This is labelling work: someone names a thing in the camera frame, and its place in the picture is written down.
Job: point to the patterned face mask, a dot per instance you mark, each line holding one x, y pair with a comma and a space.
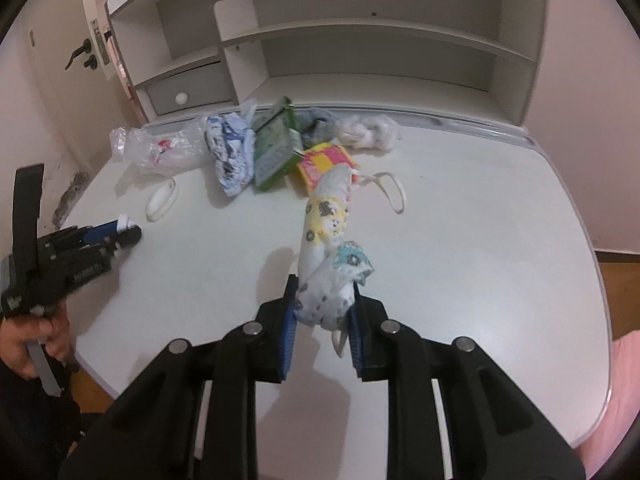
325, 230

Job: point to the green packet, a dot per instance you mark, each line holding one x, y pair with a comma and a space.
272, 150

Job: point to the grey drawer with white knob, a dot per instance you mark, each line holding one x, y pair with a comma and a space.
200, 87

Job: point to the pink cloth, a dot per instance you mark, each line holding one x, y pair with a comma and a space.
620, 390

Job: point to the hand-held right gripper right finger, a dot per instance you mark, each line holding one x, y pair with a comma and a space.
356, 340

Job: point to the person's left forearm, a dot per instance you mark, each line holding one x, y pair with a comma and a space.
30, 410

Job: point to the grey cloth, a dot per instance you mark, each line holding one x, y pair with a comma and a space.
320, 127

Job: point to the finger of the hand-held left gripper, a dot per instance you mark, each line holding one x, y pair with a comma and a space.
127, 239
102, 230

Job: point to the person's left hand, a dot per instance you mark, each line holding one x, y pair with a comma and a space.
12, 347

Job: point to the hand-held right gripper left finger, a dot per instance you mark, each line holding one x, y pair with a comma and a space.
286, 330

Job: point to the white door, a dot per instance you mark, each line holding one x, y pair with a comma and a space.
60, 10

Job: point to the white desk shelf unit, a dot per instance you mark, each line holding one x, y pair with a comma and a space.
375, 60

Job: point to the white oval plastic piece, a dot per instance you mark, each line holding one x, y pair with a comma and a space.
160, 202

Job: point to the pink yellow packet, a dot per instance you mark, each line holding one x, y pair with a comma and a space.
320, 162

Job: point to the clear plastic bag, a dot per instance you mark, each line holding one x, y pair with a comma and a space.
170, 152

